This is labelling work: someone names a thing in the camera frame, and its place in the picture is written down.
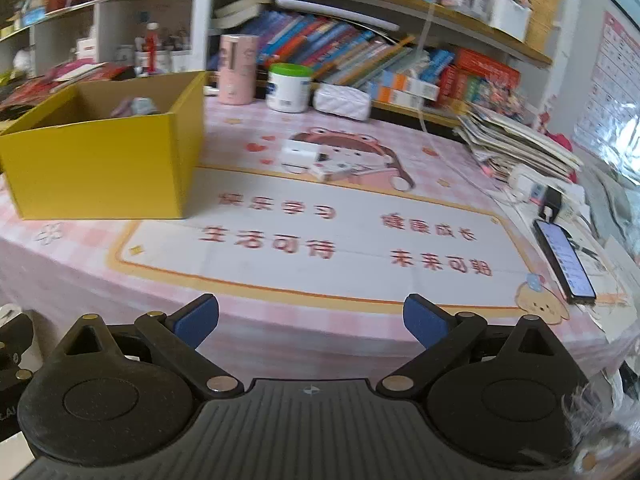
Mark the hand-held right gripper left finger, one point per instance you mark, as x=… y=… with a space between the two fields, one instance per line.
x=197 y=322

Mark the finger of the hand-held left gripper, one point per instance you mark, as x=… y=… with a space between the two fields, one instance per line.
x=17 y=330

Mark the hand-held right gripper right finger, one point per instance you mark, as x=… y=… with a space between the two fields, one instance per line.
x=425 y=322

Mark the yellow cardboard box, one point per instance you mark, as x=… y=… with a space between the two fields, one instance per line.
x=100 y=170

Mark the white square charger box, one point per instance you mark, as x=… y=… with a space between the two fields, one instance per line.
x=300 y=153

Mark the grey blue soft item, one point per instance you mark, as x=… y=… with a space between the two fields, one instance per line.
x=146 y=106

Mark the pink soft item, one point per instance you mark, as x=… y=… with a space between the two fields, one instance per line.
x=122 y=109

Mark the pink checkered table mat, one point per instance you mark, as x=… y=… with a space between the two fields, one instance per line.
x=350 y=220

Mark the black smartphone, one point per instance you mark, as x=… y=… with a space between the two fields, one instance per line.
x=565 y=260

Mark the black plug adapter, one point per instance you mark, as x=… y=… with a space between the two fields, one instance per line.
x=552 y=205

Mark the white power strip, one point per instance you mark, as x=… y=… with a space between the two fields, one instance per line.
x=527 y=182

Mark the loose white papers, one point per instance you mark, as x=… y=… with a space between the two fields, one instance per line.
x=617 y=265

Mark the stack of magazines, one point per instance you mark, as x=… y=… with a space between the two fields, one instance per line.
x=520 y=142

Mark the white quilted pouch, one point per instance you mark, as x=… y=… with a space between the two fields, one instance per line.
x=342 y=101

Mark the stack of small medicine boxes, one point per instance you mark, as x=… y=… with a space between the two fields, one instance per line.
x=405 y=86

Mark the red plastic bag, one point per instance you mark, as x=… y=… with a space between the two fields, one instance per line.
x=35 y=91

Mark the white jar green lid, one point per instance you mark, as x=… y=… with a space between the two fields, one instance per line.
x=289 y=89

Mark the colourful red puzzle box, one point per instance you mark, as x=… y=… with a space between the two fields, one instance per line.
x=485 y=77

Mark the pink cylinder humidifier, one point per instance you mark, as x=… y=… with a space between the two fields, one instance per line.
x=237 y=67

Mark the white notebook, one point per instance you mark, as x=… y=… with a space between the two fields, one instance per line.
x=77 y=72

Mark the red and white box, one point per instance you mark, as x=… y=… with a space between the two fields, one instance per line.
x=85 y=50

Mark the row of blue red books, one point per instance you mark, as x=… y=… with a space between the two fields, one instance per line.
x=325 y=50

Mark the wooden bookshelf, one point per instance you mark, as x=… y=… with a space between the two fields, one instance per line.
x=450 y=21

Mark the thick dark book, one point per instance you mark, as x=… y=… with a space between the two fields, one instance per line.
x=240 y=12

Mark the white desk shelf organizer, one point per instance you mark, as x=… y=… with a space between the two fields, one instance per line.
x=116 y=20

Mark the white storage box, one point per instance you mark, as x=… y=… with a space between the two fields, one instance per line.
x=510 y=16

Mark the woven basket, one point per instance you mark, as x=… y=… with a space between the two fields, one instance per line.
x=542 y=7

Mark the pink wall poster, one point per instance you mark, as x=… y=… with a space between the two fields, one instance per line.
x=615 y=85

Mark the white shelf post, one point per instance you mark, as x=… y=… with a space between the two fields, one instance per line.
x=201 y=15

